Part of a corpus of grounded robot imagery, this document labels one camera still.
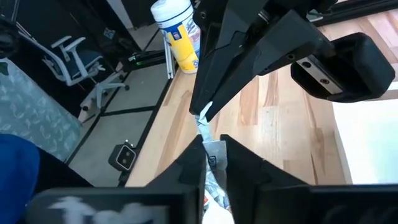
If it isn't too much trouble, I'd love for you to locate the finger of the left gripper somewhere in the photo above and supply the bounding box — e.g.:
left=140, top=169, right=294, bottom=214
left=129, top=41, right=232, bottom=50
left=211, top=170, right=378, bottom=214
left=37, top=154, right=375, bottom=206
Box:
left=189, top=0, right=268, bottom=115
left=205, top=9, right=331, bottom=122

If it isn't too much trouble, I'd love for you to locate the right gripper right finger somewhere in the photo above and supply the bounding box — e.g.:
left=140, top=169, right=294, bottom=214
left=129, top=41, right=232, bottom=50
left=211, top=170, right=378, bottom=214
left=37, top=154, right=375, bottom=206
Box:
left=220, top=134, right=312, bottom=224

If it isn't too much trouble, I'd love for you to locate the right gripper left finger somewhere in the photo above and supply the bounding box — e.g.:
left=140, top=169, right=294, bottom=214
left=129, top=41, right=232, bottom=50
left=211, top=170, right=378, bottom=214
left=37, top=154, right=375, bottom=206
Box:
left=146, top=134, right=208, bottom=224

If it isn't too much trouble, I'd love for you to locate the grey printed packet strip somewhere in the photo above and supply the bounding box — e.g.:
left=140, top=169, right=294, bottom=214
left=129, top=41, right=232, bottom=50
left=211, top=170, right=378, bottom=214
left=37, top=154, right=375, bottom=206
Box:
left=195, top=101, right=236, bottom=224

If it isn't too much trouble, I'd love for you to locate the white canister yellow label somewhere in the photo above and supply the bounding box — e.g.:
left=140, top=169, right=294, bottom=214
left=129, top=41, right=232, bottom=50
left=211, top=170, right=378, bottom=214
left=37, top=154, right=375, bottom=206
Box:
left=150, top=0, right=201, bottom=75

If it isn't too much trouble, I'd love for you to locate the white plastic bin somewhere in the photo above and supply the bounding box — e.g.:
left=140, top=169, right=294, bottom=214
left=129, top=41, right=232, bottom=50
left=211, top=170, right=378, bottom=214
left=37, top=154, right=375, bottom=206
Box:
left=331, top=81, right=398, bottom=185

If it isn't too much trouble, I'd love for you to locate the white blue office chair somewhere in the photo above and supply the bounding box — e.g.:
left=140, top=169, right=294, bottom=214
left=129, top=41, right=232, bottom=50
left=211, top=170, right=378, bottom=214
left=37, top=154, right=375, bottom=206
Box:
left=18, top=35, right=131, bottom=112

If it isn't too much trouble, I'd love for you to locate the teal patterned sheet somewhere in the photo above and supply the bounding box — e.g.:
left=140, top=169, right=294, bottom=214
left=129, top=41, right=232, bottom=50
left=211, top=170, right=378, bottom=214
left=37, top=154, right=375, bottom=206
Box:
left=0, top=58, right=82, bottom=162

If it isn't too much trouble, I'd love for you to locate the blue fabric object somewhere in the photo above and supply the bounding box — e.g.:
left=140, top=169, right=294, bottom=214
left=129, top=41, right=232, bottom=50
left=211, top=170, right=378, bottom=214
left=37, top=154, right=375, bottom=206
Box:
left=0, top=133, right=41, bottom=224

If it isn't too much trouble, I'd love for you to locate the black two-lens camera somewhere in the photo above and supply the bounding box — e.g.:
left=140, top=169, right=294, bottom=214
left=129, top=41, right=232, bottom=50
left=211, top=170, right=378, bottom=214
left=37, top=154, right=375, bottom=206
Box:
left=108, top=139, right=138, bottom=172

